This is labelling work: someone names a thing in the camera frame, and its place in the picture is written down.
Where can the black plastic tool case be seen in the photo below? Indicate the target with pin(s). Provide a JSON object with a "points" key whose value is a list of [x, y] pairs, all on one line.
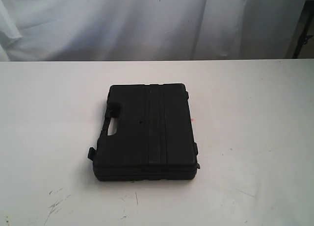
{"points": [[147, 135]]}

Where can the black tripod stand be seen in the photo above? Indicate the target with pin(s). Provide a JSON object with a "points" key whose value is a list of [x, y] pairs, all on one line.
{"points": [[306, 28]]}

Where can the white backdrop curtain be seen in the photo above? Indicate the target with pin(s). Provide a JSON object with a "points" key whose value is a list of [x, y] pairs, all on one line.
{"points": [[136, 30]]}

